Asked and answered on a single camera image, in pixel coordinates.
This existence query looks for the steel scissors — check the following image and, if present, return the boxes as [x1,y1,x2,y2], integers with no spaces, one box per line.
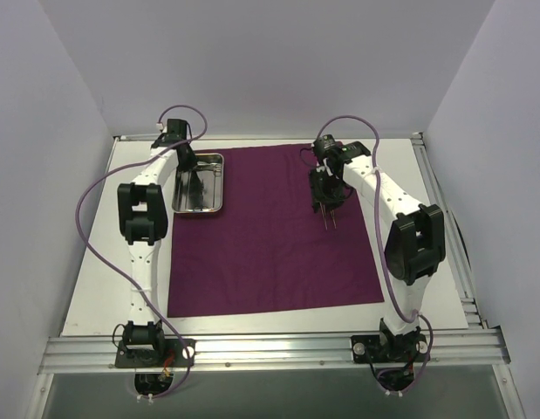
[194,161,222,172]

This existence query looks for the purple cloth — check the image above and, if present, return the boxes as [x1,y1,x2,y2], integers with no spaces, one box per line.
[167,145,383,318]

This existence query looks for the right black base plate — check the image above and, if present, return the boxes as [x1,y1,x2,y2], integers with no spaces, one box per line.
[350,333,428,364]

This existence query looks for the aluminium right rail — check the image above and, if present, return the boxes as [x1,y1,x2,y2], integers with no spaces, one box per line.
[410,132,488,329]

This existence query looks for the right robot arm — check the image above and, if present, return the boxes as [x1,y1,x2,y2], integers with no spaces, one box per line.
[309,135,446,361]

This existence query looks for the steel instrument tray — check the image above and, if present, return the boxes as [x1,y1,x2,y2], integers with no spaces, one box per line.
[172,153,225,216]

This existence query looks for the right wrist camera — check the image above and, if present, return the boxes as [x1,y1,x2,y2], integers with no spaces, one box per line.
[311,134,338,160]

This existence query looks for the aluminium rail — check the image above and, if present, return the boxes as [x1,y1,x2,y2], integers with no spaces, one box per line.
[38,328,510,374]
[410,132,488,329]

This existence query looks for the aluminium front rail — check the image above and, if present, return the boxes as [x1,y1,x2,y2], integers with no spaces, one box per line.
[38,328,510,374]

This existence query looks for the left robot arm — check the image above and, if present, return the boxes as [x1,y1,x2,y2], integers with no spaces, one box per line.
[117,119,194,366]

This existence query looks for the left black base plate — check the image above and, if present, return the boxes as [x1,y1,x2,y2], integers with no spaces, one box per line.
[114,338,196,369]

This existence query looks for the white thin instrument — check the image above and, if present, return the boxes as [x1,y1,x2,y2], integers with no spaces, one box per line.
[322,208,328,230]

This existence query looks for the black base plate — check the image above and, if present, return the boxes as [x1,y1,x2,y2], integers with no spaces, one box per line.
[350,333,428,364]
[114,338,196,369]

